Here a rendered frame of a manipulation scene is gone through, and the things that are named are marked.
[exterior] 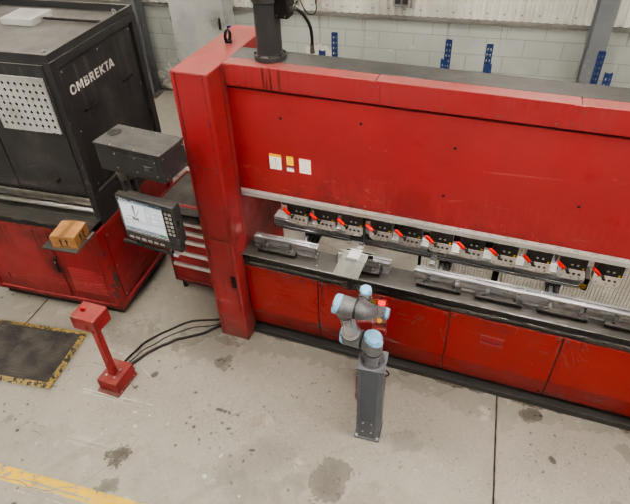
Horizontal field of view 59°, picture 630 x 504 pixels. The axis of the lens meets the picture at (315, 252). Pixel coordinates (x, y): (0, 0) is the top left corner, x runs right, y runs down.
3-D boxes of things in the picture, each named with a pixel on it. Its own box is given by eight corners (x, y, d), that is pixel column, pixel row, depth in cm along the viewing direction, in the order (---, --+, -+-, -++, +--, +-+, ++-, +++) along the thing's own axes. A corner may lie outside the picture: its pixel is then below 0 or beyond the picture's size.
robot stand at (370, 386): (378, 442, 393) (384, 374, 343) (353, 437, 397) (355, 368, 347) (383, 421, 406) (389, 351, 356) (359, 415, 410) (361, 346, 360)
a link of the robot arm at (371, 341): (379, 359, 339) (380, 345, 331) (358, 353, 343) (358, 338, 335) (385, 345, 348) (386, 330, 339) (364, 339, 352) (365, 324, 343)
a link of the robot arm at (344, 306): (361, 352, 345) (353, 313, 300) (339, 346, 350) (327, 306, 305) (367, 335, 351) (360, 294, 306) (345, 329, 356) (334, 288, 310)
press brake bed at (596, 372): (254, 332, 476) (243, 258, 423) (264, 315, 491) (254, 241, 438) (642, 435, 391) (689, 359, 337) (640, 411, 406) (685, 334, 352)
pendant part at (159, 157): (125, 248, 393) (90, 141, 338) (146, 228, 410) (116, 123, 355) (185, 266, 376) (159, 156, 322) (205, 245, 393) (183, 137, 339)
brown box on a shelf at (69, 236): (41, 248, 415) (35, 235, 407) (62, 227, 434) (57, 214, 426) (76, 254, 409) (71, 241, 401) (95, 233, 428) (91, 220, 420)
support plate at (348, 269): (332, 274, 382) (332, 273, 381) (344, 251, 400) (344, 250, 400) (357, 280, 377) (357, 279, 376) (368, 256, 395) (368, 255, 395)
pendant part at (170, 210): (127, 237, 380) (113, 193, 357) (138, 227, 388) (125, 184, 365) (182, 253, 365) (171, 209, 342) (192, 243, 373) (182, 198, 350)
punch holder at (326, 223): (314, 227, 393) (313, 208, 382) (318, 220, 399) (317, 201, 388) (334, 231, 388) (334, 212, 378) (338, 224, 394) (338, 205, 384)
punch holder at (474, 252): (458, 256, 364) (461, 236, 353) (460, 248, 370) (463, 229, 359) (481, 261, 360) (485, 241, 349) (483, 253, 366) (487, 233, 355)
